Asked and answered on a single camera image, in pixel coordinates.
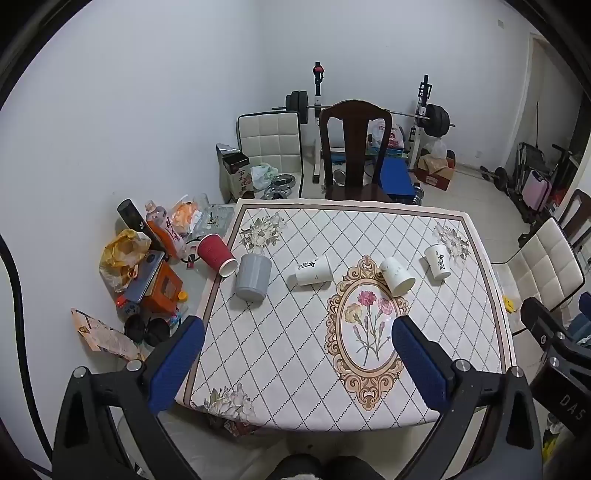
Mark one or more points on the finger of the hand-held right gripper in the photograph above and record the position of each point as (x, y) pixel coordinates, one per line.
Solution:
(538, 311)

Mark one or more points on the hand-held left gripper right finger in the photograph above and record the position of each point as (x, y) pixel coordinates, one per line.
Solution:
(422, 364)

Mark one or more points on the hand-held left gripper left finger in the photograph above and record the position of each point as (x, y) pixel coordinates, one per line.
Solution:
(178, 364)

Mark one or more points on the white dotted cup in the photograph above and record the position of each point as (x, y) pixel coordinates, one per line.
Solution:
(397, 276)

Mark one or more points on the white cup with black print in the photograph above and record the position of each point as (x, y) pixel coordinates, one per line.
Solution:
(437, 263)
(314, 272)

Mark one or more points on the grey cup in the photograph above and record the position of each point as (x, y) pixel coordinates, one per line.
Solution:
(251, 277)

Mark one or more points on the red ribbed paper cup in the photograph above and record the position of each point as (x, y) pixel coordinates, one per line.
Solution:
(212, 251)

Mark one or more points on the small yellow toy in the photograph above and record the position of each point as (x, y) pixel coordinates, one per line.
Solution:
(509, 304)

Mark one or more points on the black round lid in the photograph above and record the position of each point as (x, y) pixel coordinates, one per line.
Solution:
(135, 327)
(158, 331)

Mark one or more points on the white padded chair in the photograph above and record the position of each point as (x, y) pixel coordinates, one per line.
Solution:
(545, 263)
(268, 138)

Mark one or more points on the orange box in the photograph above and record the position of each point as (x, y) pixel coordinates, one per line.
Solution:
(161, 286)

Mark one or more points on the printed paper leaflet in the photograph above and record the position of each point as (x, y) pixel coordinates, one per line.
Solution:
(99, 334)

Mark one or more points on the grey blue flat case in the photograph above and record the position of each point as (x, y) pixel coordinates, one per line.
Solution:
(145, 274)

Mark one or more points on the floral diamond pattern tablecloth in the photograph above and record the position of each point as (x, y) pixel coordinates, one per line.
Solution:
(277, 346)

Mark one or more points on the dark wooden chair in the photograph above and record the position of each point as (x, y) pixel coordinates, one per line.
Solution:
(355, 138)
(582, 207)

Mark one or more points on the pink suitcase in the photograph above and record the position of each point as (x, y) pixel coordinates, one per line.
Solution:
(538, 189)

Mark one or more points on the yellow plastic bag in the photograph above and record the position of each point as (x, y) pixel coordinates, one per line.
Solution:
(122, 249)

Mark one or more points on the small floor barbell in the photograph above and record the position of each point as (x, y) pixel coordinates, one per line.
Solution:
(499, 177)

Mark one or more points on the orange juice bottle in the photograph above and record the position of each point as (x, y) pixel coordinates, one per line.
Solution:
(159, 224)

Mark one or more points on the person's legs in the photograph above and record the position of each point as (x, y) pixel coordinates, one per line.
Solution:
(318, 468)

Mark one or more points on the orange plastic bag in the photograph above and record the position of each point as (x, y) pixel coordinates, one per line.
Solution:
(182, 217)

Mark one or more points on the black folded cart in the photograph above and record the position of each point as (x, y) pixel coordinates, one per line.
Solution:
(521, 161)

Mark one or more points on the black flask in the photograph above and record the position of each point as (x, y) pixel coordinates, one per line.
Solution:
(131, 214)

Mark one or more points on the black dumbbell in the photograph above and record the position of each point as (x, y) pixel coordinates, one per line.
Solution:
(419, 194)

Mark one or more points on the cardboard box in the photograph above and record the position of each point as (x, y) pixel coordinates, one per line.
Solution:
(436, 177)

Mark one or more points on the blue weight bench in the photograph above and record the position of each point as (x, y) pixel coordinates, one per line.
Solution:
(395, 177)

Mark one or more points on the clear plastic bag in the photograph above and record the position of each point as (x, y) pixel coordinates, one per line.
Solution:
(436, 148)

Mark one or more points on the white printed carton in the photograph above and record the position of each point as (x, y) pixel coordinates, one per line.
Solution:
(240, 182)

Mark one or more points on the pale green plastic bag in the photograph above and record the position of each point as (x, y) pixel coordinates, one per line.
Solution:
(264, 174)

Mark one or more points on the stainless steel pot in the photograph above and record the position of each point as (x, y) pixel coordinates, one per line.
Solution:
(281, 182)

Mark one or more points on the barbell with black plates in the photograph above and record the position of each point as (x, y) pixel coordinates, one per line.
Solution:
(436, 120)

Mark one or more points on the red and white plastic bag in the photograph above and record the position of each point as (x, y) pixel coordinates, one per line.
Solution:
(385, 136)

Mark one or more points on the white squat rack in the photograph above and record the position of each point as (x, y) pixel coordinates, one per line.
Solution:
(318, 97)

